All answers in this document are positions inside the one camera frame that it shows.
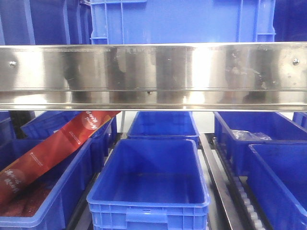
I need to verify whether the dark blue crate upper left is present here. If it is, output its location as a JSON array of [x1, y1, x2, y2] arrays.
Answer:
[[0, 0, 92, 45]]

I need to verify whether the blue crate rear right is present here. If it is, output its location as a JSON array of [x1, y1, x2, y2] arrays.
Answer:
[[214, 112, 307, 176]]

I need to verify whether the roller track rail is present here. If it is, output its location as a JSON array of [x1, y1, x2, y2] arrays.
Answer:
[[198, 133, 271, 230]]

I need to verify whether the blue crate rear centre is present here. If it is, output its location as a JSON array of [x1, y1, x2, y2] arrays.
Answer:
[[127, 111, 199, 146]]

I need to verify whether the stainless steel shelf rail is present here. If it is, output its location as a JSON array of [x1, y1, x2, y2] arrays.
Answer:
[[0, 42, 307, 112]]

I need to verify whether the blue crate front left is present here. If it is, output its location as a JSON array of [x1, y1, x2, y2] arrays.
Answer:
[[0, 138, 106, 230]]

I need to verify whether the blue crate front centre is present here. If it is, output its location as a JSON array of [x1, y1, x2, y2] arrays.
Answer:
[[87, 139, 210, 230]]

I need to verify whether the blue crate rear left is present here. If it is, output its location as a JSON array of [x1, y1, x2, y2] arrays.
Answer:
[[21, 110, 119, 156]]

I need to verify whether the large blue crate upper shelf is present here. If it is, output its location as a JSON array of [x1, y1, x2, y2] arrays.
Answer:
[[90, 0, 275, 44]]

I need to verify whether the clear plastic bag in crate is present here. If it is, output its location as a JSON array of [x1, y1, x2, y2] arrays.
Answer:
[[232, 129, 272, 141]]

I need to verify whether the red printed cardboard package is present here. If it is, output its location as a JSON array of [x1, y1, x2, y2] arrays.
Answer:
[[0, 110, 120, 204]]

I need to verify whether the blue crate front right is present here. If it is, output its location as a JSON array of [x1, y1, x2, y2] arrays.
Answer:
[[247, 144, 307, 230]]

